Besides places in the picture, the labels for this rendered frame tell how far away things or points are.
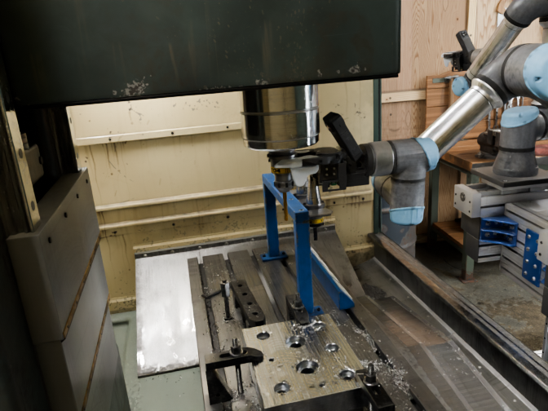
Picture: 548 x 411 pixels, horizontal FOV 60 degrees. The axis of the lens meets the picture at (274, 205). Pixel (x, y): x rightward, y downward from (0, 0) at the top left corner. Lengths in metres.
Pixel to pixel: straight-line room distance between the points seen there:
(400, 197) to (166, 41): 0.59
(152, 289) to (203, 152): 0.59
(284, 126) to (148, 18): 0.30
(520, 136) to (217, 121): 1.12
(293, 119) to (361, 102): 1.23
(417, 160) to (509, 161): 0.86
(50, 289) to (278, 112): 0.48
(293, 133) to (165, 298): 1.19
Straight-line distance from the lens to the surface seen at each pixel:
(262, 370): 1.09
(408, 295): 2.03
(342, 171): 1.00
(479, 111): 1.24
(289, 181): 0.99
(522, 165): 1.89
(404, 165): 1.06
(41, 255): 0.79
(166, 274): 2.03
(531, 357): 1.54
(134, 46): 0.82
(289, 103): 0.90
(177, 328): 1.86
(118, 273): 2.16
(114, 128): 1.98
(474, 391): 1.51
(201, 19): 0.83
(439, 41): 3.97
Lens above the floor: 1.65
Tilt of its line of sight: 18 degrees down
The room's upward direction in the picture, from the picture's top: 4 degrees counter-clockwise
